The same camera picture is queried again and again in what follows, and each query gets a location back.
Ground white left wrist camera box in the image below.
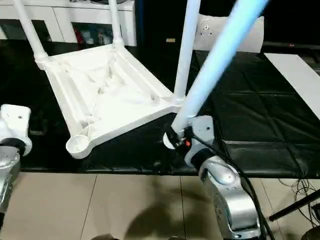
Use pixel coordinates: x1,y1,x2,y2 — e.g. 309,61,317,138
0,104,34,157

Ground black mat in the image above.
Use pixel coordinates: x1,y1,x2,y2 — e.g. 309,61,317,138
0,39,320,180

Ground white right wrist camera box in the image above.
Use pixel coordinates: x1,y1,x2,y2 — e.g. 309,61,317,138
184,115,215,168

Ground tangled floor cables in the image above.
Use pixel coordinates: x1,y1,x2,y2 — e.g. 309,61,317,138
282,178,320,226

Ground white cabinet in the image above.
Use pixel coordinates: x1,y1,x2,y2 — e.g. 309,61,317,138
0,0,138,47

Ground red bottle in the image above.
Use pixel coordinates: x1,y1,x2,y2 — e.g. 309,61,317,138
74,28,85,44

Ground white plastic table top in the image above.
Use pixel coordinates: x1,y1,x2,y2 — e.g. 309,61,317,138
34,42,187,160

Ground black metal table frame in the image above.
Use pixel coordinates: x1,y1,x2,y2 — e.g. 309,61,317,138
269,188,320,222

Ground dark textured bundle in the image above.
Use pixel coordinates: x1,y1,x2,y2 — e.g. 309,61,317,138
301,226,320,240

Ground white flat board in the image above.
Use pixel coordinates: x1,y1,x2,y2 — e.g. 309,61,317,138
263,52,320,116

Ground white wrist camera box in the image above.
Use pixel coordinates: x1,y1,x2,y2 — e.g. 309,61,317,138
184,115,215,168
0,104,34,157

